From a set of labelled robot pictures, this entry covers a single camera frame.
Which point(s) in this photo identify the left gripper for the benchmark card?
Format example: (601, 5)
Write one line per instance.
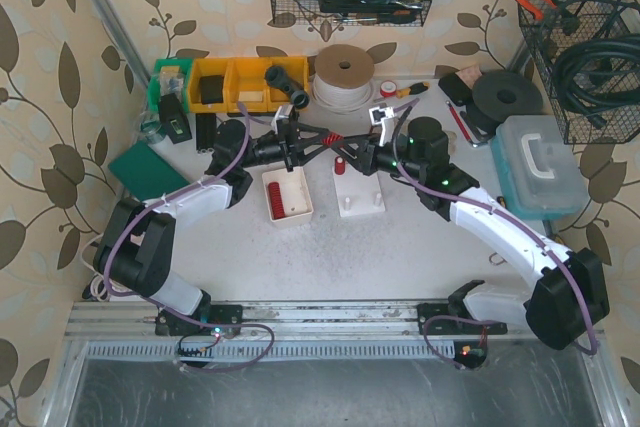
(288, 145)

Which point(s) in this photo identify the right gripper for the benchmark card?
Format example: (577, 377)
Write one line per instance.
(367, 156)

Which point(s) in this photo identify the short red spring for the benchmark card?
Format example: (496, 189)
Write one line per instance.
(339, 166)

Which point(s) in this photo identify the medium red spring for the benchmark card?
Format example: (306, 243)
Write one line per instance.
(331, 138)

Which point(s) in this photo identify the cream plastic tray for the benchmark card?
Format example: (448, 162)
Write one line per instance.
(295, 195)

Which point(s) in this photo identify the long red spring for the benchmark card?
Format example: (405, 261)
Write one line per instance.
(275, 201)

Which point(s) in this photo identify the beige work glove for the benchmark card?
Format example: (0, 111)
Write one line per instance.
(452, 138)

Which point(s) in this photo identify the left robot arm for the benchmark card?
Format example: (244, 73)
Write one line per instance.
(134, 255)

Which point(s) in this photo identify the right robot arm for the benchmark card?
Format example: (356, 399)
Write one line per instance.
(566, 292)

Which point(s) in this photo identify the white peg board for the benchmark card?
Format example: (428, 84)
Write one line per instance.
(357, 194)

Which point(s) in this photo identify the red tape roll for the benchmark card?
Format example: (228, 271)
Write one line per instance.
(388, 88)

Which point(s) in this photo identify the black pipe fitting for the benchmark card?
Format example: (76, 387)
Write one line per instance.
(277, 77)

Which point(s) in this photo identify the yellow black screwdriver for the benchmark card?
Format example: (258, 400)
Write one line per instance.
(414, 89)

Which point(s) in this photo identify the yellow plastic bin trio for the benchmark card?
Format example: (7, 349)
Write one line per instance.
(216, 85)

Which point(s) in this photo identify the black rectangular block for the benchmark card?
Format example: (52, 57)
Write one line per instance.
(206, 131)

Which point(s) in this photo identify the black pouch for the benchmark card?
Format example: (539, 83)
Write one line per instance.
(455, 89)

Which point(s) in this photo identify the black green device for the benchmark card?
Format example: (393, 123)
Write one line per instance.
(173, 119)

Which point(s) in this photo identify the green plastic bin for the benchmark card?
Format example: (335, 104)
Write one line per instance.
(169, 76)

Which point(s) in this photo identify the black filament spool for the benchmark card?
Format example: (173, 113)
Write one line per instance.
(497, 95)

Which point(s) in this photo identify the brass padlock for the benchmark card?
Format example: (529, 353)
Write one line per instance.
(496, 259)

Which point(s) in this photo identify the clear teal storage box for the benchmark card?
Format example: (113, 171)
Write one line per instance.
(538, 175)

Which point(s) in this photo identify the white cable spool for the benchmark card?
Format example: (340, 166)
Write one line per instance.
(343, 79)

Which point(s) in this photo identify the red handled hex key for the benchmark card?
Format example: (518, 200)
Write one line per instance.
(472, 134)

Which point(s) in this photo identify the right wire basket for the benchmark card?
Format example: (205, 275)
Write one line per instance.
(588, 60)

